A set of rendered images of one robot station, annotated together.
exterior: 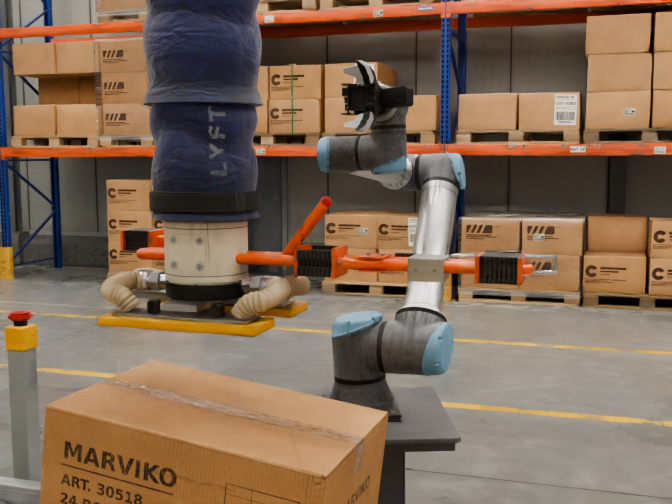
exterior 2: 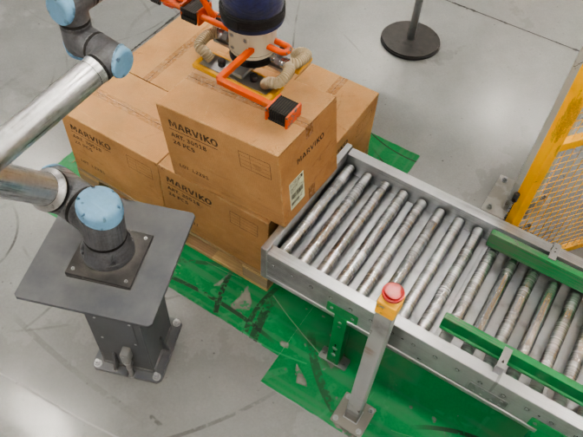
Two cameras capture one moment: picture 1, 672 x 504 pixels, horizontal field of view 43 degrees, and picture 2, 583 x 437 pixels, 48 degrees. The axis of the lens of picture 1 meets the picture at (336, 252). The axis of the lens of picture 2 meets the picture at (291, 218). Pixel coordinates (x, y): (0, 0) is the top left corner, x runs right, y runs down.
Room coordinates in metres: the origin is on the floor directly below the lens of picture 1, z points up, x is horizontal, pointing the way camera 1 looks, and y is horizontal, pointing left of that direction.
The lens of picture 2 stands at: (3.54, 0.83, 2.73)
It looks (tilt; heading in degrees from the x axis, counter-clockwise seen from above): 53 degrees down; 192
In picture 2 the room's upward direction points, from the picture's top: 4 degrees clockwise
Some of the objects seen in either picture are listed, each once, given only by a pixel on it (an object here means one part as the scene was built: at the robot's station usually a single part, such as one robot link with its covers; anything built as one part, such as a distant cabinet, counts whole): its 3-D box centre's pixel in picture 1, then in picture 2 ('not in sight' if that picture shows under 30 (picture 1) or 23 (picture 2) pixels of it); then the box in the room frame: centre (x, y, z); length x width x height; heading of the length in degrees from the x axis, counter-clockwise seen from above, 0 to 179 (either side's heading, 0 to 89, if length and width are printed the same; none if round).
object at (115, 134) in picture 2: not in sight; (225, 130); (1.32, -0.01, 0.34); 1.20 x 1.00 x 0.40; 72
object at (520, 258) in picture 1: (500, 268); not in sight; (1.53, -0.30, 1.29); 0.08 x 0.07 x 0.05; 72
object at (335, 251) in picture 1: (321, 260); (196, 9); (1.65, 0.03, 1.29); 0.10 x 0.08 x 0.06; 162
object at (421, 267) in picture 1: (428, 268); not in sight; (1.58, -0.18, 1.29); 0.07 x 0.07 x 0.04; 72
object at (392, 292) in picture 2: (20, 318); (392, 294); (2.46, 0.94, 1.02); 0.07 x 0.07 x 0.04
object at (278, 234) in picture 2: not in sight; (309, 197); (1.81, 0.54, 0.58); 0.70 x 0.03 x 0.06; 162
